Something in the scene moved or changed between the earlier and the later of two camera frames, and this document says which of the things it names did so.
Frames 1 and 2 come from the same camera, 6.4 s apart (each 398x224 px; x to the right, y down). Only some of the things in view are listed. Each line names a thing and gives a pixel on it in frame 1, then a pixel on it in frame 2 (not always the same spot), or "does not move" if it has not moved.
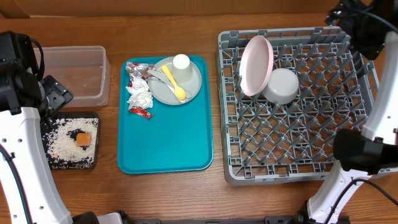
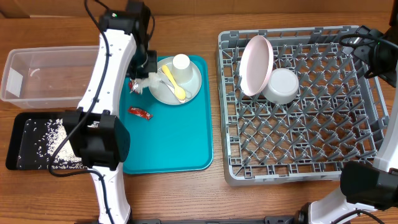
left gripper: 58,94 to 152,66
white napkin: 140,94 to 152,79
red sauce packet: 141,111 does not move
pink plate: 256,66 does not move
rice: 60,145 does not move
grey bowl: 282,86 does not move
